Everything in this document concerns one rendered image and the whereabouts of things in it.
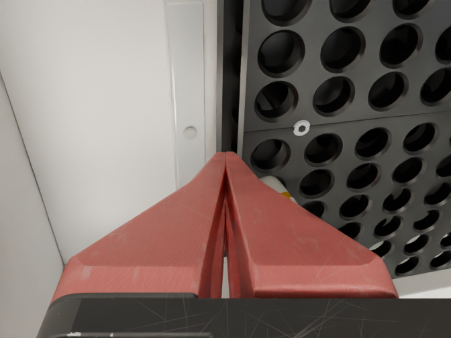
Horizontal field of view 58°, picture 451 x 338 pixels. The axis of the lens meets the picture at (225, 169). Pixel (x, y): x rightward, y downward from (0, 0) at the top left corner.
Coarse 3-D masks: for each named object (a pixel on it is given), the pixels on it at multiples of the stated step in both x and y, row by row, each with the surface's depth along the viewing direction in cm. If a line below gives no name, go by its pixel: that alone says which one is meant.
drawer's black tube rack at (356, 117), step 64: (384, 0) 11; (448, 0) 11; (320, 64) 11; (384, 64) 12; (448, 64) 12; (320, 128) 13; (384, 128) 13; (448, 128) 14; (320, 192) 15; (384, 192) 15; (448, 192) 16; (384, 256) 18; (448, 256) 19
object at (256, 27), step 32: (256, 0) 10; (320, 0) 10; (256, 32) 10; (288, 32) 11; (256, 64) 11; (288, 64) 12; (256, 96) 12; (288, 96) 12; (256, 128) 12; (256, 160) 14; (288, 160) 13
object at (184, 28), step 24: (168, 0) 15; (192, 0) 15; (168, 24) 15; (192, 24) 15; (168, 48) 16; (192, 48) 16; (168, 72) 17; (192, 72) 16; (192, 96) 17; (192, 120) 18; (192, 144) 18; (192, 168) 19
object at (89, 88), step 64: (0, 0) 14; (64, 0) 15; (128, 0) 15; (0, 64) 16; (64, 64) 16; (128, 64) 17; (64, 128) 18; (128, 128) 18; (64, 192) 20; (128, 192) 21; (64, 256) 22
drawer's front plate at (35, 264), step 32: (0, 96) 16; (0, 128) 15; (0, 160) 15; (0, 192) 14; (32, 192) 18; (0, 224) 14; (32, 224) 18; (0, 256) 14; (32, 256) 17; (0, 288) 13; (32, 288) 17; (0, 320) 13; (32, 320) 16
